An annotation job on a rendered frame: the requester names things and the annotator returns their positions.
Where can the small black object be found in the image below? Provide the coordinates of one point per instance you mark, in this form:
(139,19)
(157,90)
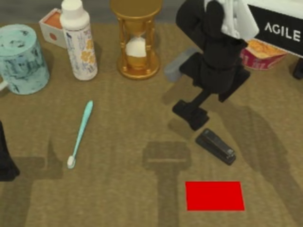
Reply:
(298,68)

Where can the black stapler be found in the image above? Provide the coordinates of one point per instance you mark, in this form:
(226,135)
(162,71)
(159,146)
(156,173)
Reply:
(216,146)

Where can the red rectangular card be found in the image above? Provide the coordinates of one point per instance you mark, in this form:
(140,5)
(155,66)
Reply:
(214,196)

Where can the teal toothbrush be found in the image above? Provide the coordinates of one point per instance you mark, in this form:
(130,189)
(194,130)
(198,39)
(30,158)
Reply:
(80,134)

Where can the white box with red dot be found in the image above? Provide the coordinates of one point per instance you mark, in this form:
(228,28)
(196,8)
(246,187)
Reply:
(52,29)

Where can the golden hourglass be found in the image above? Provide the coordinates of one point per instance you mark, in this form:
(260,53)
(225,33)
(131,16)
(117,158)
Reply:
(138,40)

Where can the teal marbled mug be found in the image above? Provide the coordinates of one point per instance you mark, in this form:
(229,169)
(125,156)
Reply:
(20,59)

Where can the white flower-print bottle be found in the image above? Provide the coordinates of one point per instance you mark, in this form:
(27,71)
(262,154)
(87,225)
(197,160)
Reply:
(79,40)

